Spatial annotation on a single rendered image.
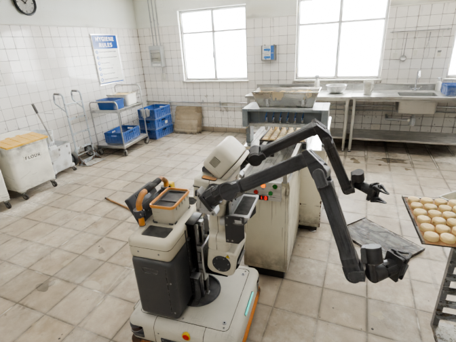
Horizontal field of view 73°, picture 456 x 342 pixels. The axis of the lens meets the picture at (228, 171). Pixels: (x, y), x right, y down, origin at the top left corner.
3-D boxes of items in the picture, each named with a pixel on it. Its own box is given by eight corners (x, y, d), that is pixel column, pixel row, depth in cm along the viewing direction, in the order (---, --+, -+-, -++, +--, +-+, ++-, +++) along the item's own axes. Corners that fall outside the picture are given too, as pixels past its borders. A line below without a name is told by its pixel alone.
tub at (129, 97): (118, 102, 579) (116, 91, 571) (139, 102, 568) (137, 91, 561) (106, 106, 547) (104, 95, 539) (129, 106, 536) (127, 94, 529)
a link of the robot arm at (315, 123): (320, 112, 158) (323, 121, 150) (330, 132, 164) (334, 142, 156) (245, 148, 175) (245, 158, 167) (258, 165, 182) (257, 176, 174)
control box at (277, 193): (248, 196, 218) (247, 178, 212) (281, 199, 210) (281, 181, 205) (246, 198, 215) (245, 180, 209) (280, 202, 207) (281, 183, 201)
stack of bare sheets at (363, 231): (336, 231, 292) (336, 229, 291) (364, 219, 309) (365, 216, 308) (394, 267, 243) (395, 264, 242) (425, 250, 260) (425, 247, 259)
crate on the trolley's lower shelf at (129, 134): (123, 135, 595) (121, 125, 587) (140, 135, 585) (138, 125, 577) (105, 143, 545) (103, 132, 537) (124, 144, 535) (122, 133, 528)
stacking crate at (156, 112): (155, 112, 667) (153, 104, 659) (171, 113, 654) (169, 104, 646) (138, 119, 615) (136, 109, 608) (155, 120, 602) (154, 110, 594)
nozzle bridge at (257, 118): (252, 136, 308) (251, 102, 295) (327, 139, 285) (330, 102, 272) (242, 146, 280) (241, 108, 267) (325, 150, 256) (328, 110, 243)
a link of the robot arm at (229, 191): (319, 142, 118) (313, 143, 109) (334, 175, 117) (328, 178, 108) (227, 182, 139) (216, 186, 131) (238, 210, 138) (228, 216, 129)
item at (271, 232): (264, 226, 306) (263, 140, 272) (298, 231, 295) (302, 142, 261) (243, 273, 246) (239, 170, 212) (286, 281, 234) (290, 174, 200)
